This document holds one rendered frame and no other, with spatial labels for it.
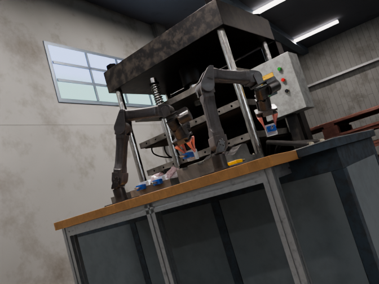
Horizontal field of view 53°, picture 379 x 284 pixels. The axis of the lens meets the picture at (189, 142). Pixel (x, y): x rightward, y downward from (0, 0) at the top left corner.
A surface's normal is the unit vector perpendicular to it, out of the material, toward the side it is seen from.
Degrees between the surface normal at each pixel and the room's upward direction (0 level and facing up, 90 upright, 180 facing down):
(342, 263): 90
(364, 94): 90
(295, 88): 90
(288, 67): 90
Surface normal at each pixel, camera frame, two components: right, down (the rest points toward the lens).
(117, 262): -0.61, 0.07
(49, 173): 0.81, -0.30
